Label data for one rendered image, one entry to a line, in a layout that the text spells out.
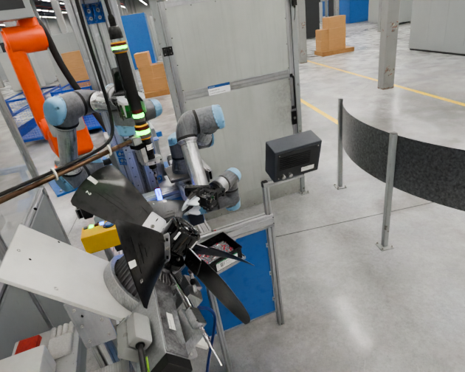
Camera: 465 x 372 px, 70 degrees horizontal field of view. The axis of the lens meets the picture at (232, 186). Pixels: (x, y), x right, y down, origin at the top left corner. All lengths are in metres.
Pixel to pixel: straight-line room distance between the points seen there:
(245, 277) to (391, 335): 0.96
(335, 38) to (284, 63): 10.30
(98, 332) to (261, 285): 1.11
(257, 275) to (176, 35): 1.92
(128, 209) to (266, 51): 2.29
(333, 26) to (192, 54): 10.79
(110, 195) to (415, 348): 1.90
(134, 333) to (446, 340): 1.91
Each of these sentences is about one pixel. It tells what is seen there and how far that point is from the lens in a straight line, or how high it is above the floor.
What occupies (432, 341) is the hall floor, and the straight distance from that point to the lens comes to 2.42.
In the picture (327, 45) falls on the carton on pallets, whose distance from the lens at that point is 13.39.
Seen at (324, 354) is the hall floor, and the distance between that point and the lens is 2.25.
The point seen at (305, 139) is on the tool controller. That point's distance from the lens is 1.70.
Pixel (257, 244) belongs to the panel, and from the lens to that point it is 1.88.
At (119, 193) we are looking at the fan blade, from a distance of 1.15.
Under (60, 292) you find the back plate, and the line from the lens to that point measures 1.05.
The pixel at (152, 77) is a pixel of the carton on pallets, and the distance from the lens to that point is 10.43.
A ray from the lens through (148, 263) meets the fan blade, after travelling 0.93.
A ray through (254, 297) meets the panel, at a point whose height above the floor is 0.31.
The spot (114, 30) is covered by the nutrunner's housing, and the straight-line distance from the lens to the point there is 1.04.
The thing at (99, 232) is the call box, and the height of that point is 1.07.
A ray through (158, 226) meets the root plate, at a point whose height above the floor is 1.24.
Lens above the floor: 1.84
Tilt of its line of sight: 27 degrees down
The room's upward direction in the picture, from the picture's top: 9 degrees counter-clockwise
